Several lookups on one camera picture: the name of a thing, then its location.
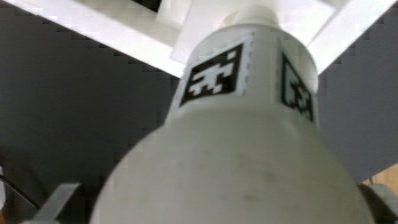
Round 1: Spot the white lamp bulb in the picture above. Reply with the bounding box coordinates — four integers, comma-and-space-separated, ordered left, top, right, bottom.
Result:
89, 5, 375, 224

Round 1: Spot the white L-shaped fence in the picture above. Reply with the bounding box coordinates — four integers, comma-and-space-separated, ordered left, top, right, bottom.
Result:
2, 0, 398, 75

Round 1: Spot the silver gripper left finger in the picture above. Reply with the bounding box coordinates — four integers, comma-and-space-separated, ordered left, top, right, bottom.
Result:
22, 183, 80, 224

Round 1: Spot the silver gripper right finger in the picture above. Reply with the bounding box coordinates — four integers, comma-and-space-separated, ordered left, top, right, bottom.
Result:
359, 184, 398, 224

